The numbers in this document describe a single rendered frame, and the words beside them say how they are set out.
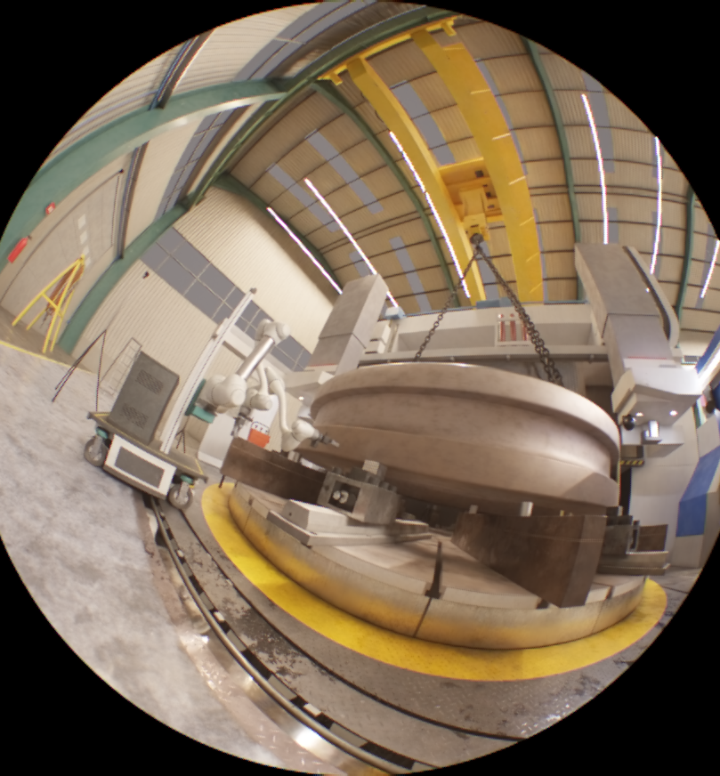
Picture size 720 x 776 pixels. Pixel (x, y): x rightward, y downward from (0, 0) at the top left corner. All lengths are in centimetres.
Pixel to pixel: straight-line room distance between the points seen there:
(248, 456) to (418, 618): 183
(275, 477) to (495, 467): 184
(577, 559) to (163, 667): 128
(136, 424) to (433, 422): 211
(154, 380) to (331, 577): 156
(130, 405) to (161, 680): 152
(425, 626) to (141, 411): 194
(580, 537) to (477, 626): 58
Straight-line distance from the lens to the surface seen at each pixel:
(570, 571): 114
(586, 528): 114
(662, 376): 401
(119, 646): 79
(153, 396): 181
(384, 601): 126
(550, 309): 879
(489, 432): 194
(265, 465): 238
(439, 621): 127
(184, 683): 76
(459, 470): 170
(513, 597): 128
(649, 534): 352
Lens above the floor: 61
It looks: 23 degrees up
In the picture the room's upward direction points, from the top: 20 degrees clockwise
